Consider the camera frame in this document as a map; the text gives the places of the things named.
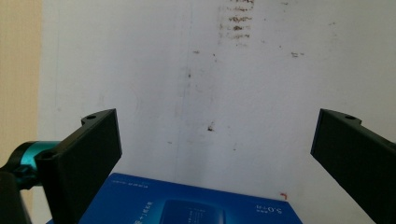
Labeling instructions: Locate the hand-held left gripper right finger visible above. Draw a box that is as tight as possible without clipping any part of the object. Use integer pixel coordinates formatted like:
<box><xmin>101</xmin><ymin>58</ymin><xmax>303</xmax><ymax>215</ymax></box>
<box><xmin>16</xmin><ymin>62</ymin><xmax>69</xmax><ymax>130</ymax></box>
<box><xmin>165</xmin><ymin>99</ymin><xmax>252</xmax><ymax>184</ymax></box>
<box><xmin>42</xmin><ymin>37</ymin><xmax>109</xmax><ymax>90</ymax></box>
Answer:
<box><xmin>310</xmin><ymin>108</ymin><xmax>396</xmax><ymax>224</ymax></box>

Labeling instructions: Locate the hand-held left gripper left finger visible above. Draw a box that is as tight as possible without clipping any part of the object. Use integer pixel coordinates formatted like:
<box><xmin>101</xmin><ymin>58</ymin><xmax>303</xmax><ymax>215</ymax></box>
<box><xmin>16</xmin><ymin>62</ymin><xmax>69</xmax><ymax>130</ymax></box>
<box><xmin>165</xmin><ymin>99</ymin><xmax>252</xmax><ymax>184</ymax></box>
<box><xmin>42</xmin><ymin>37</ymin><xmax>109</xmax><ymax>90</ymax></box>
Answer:
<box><xmin>34</xmin><ymin>108</ymin><xmax>123</xmax><ymax>224</ymax></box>

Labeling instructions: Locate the blue box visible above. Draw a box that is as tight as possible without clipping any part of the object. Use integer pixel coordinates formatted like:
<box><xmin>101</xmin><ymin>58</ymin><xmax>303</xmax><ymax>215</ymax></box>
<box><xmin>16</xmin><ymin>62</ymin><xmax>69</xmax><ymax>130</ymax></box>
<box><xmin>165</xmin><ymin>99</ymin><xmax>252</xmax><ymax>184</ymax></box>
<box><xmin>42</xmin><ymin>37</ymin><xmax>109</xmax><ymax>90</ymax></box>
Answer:
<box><xmin>46</xmin><ymin>172</ymin><xmax>304</xmax><ymax>224</ymax></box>

